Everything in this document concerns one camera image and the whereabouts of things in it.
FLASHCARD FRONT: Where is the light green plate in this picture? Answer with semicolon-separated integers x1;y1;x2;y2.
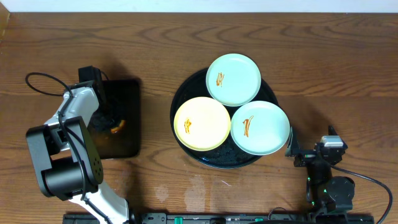
205;54;261;106
231;101;290;156

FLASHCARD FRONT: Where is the orange green sponge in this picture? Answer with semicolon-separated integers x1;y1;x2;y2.
111;119;126;134

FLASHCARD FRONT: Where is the yellow plate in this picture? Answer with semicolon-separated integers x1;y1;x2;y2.
172;96;231;151

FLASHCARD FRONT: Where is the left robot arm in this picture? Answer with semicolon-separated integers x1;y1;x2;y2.
25;66;134;223

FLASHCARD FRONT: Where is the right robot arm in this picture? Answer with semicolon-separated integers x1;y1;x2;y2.
285;126;355;213

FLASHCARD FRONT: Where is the rectangular black tray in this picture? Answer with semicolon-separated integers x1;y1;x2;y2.
88;79;141;159

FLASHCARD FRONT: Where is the round black tray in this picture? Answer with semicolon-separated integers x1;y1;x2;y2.
170;68;261;169

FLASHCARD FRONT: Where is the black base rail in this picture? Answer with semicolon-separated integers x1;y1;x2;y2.
62;211;376;224

